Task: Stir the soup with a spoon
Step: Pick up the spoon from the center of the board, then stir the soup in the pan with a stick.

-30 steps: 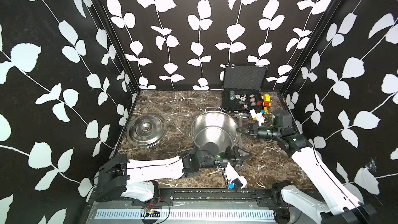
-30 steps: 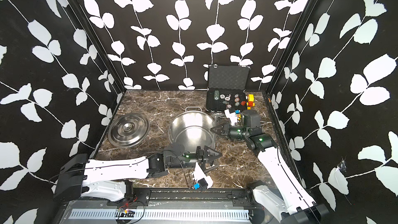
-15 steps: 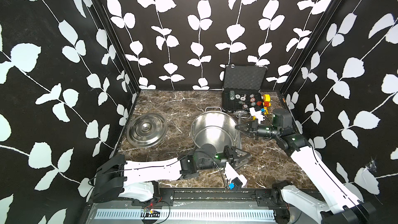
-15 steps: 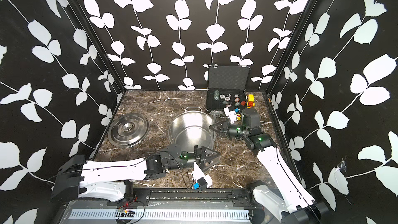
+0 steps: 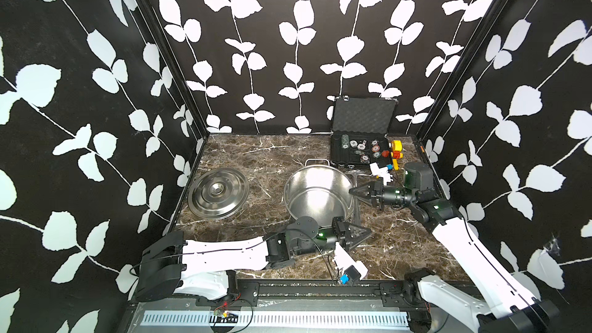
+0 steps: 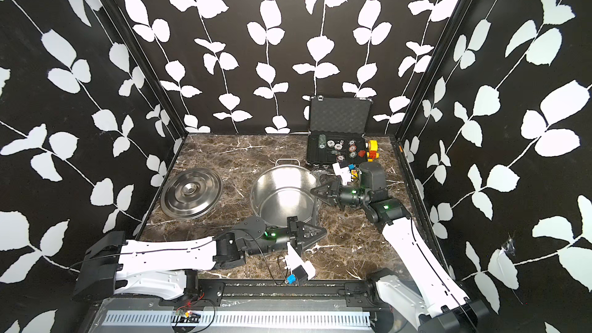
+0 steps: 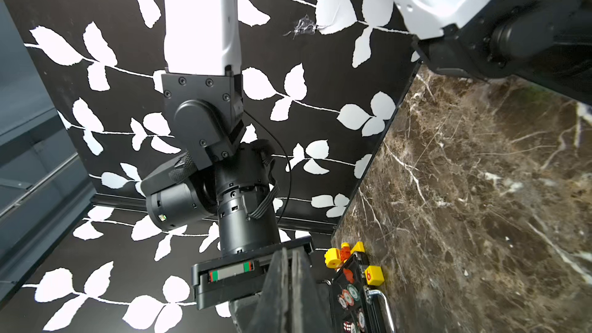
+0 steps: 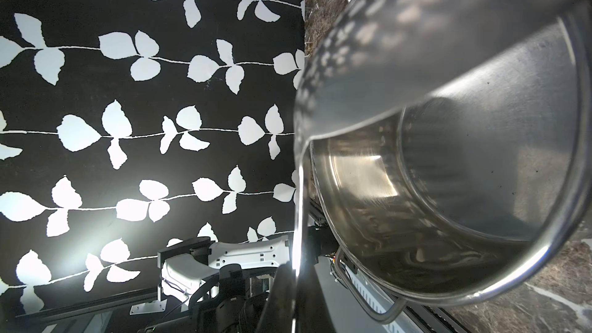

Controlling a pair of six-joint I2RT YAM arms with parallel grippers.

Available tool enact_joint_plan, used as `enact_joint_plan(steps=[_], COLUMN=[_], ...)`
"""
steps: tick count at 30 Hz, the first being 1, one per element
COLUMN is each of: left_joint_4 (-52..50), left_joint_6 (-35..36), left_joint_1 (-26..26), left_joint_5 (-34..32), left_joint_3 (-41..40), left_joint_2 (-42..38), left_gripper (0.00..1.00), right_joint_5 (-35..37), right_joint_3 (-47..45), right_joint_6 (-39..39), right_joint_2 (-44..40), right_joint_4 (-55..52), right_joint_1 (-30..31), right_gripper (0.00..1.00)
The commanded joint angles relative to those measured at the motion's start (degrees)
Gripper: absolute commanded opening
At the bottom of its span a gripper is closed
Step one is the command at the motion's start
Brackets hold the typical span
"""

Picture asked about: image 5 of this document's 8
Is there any perforated metal rail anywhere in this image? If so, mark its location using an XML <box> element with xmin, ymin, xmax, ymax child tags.
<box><xmin>140</xmin><ymin>311</ymin><xmax>409</xmax><ymax>330</ymax></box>

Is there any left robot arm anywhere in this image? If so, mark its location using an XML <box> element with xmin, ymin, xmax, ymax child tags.
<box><xmin>130</xmin><ymin>216</ymin><xmax>372</xmax><ymax>302</ymax></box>

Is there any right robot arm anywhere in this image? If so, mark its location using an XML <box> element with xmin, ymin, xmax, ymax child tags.
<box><xmin>349</xmin><ymin>162</ymin><xmax>561</xmax><ymax>332</ymax></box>

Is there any yellow red toy block figure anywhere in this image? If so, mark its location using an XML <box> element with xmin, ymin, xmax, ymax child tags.
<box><xmin>391</xmin><ymin>140</ymin><xmax>404</xmax><ymax>171</ymax></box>

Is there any stainless steel pot lid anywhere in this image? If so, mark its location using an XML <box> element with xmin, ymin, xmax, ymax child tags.
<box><xmin>187</xmin><ymin>167</ymin><xmax>250</xmax><ymax>220</ymax></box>

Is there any blue green chip stack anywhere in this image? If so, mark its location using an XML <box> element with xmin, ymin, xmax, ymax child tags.
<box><xmin>341</xmin><ymin>134</ymin><xmax>350</xmax><ymax>149</ymax></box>

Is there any black poker chip case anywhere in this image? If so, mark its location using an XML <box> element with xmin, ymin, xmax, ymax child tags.
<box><xmin>329</xmin><ymin>96</ymin><xmax>399</xmax><ymax>169</ymax></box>

